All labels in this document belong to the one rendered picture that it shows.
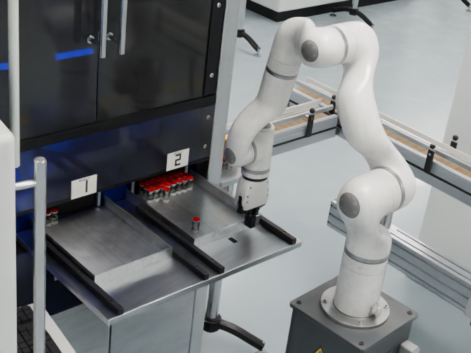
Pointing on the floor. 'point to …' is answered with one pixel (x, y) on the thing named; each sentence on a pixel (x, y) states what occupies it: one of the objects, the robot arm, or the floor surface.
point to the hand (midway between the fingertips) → (249, 220)
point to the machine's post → (231, 13)
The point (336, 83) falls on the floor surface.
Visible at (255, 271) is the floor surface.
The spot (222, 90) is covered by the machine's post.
